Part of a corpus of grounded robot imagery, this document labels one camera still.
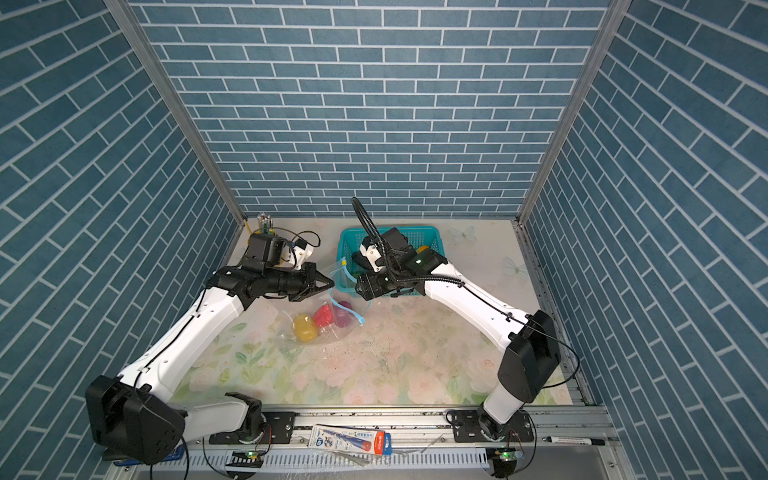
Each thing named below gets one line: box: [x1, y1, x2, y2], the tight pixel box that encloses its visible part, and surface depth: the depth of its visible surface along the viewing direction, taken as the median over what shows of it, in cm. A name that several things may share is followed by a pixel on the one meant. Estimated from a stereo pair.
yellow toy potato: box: [294, 313, 319, 343], surface depth 88 cm
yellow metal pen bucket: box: [255, 212, 275, 236], surface depth 100 cm
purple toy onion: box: [332, 300, 354, 328], surface depth 83 cm
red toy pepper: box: [314, 302, 334, 327], surface depth 88 cm
